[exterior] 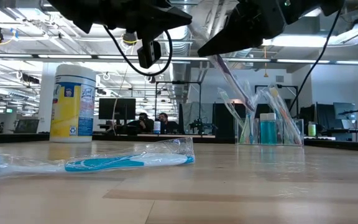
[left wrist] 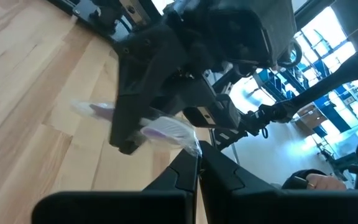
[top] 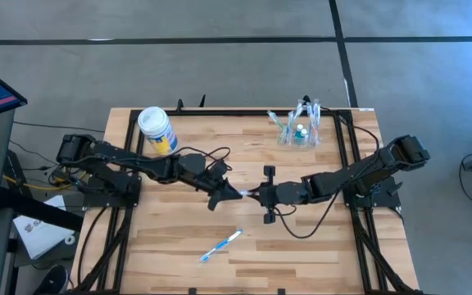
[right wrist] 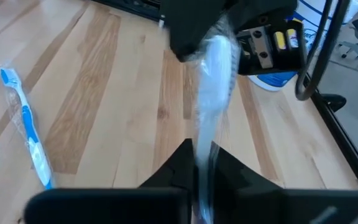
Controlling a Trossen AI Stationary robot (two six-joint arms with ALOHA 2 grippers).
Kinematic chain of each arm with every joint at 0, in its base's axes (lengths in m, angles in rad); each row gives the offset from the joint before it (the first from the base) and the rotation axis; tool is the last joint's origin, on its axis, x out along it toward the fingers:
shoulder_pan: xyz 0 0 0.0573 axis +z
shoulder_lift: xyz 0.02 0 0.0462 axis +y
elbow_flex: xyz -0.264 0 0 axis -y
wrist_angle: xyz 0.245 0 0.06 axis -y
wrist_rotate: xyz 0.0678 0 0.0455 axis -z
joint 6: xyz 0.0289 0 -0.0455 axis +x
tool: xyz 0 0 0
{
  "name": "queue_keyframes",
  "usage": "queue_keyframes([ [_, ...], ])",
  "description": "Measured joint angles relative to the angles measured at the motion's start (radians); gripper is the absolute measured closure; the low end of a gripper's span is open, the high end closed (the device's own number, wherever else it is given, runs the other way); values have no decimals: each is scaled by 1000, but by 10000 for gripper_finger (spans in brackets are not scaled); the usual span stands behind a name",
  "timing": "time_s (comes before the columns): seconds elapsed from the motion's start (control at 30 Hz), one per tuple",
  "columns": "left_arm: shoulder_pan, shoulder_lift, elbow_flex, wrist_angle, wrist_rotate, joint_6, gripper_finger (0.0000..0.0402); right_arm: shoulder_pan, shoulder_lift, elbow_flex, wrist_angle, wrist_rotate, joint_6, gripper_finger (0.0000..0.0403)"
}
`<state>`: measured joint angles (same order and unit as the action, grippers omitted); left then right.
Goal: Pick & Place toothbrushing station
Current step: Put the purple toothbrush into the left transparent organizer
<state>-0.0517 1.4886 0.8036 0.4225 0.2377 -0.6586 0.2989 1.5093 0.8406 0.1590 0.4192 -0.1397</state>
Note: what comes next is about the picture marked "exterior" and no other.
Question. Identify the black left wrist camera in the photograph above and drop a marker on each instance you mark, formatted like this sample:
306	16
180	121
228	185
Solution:
149	54

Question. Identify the black computer monitor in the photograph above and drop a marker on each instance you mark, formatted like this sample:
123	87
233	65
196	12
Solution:
117	109

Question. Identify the green cup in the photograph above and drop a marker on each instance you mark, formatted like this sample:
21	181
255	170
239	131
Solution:
312	130

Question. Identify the teal toothbrush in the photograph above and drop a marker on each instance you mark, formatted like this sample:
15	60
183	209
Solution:
228	105

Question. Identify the white bottle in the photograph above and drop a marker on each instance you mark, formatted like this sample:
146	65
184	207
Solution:
157	127

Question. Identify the green toothbrush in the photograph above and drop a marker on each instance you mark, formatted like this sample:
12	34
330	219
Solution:
252	130

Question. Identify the black background robot arm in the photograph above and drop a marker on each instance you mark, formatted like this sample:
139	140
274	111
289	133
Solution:
202	126

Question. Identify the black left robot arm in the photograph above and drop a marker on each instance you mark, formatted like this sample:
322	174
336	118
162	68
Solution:
79	9

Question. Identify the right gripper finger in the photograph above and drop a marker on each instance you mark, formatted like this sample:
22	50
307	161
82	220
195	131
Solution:
238	34

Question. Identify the long ceiling light strip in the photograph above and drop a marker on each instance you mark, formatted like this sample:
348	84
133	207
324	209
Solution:
64	56

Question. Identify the black frame rig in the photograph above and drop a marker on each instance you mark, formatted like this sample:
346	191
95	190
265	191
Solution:
179	82
291	86

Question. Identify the person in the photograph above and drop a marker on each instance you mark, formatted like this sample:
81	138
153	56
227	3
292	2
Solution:
168	124
141	123

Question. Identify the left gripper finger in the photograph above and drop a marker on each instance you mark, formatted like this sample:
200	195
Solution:
163	20

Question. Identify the black partition panels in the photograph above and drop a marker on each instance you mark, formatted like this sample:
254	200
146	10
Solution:
221	130

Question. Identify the wooden desk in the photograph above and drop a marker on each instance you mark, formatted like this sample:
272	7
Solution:
172	136

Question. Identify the teal mouthwash bottle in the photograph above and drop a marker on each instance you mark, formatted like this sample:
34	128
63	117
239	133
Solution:
273	132
264	132

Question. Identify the silver ceiling duct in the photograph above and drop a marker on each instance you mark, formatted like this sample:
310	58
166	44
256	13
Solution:
180	46

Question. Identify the white pillar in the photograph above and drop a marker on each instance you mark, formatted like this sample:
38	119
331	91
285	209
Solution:
45	99

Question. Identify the black aluminium table frame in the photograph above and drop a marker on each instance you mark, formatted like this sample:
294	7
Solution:
346	145

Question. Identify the yellow disinfecting wipes canister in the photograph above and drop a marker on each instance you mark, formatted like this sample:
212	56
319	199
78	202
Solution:
70	109

